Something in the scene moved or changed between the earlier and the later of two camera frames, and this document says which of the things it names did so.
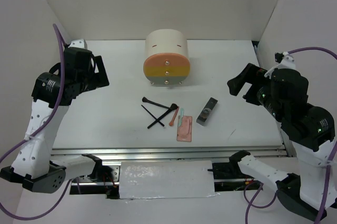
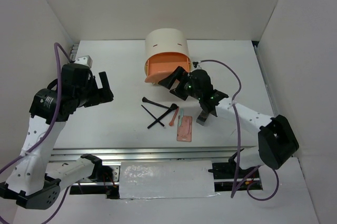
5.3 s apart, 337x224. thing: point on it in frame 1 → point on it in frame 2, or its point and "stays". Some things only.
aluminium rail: (174, 153) stays
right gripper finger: (235, 85) → (182, 91)
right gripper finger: (249, 73) → (178, 73)
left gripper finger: (101, 80) → (104, 95)
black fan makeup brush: (173, 107) stays
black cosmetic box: (207, 110) stays
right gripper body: (260, 88) → (195, 93)
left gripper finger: (98, 60) → (103, 79)
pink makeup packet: (184, 133) stays
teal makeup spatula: (181, 116) stays
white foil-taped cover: (140, 180) stays
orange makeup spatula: (171, 122) stays
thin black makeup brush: (158, 121) stays
